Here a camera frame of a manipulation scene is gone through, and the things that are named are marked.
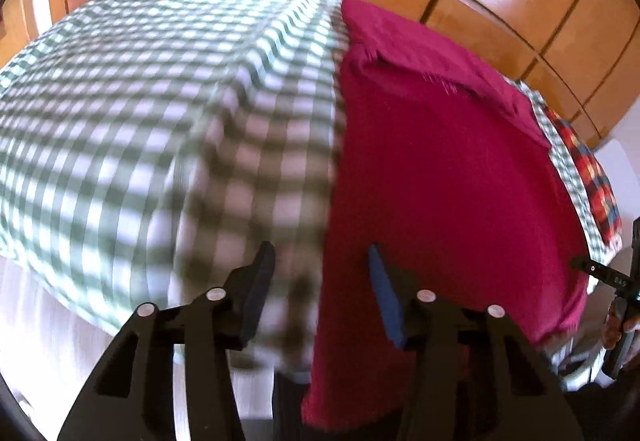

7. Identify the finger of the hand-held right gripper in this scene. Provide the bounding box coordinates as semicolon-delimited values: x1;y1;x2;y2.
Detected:
571;255;640;303

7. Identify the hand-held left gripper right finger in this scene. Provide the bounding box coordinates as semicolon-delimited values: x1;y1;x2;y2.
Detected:
367;244;586;441

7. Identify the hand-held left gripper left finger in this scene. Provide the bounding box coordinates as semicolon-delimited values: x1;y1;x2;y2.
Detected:
57;241;277;441

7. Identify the dark red garment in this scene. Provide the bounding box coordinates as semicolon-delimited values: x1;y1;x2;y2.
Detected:
300;0;589;433

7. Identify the person's right hand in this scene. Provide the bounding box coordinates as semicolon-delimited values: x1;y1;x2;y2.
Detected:
602;302;640;350

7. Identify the colourful plaid pillow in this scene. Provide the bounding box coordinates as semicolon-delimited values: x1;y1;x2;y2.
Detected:
544;108;624;246

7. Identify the white bed base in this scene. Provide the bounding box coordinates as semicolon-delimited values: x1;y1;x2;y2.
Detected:
0;255;281;424

